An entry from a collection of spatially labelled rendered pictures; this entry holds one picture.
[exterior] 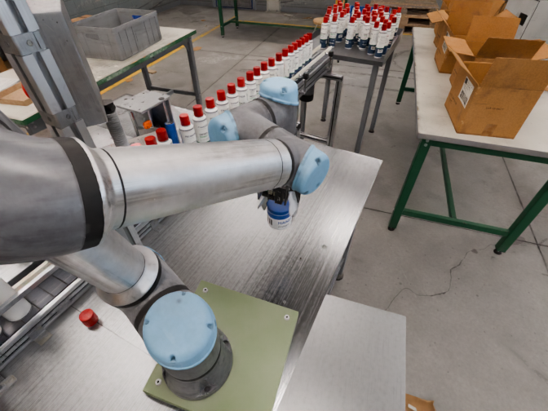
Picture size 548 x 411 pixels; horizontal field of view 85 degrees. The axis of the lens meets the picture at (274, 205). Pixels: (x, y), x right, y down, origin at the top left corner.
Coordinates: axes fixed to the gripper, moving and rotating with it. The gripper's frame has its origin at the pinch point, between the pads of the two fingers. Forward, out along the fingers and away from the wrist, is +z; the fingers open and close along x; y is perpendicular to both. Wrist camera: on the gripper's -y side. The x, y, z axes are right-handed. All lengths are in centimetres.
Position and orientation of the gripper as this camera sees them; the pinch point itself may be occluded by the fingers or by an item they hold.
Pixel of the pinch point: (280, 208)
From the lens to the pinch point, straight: 82.5
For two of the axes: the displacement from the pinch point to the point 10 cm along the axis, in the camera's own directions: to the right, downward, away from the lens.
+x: 9.5, 2.2, -2.2
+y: -3.1, 6.6, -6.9
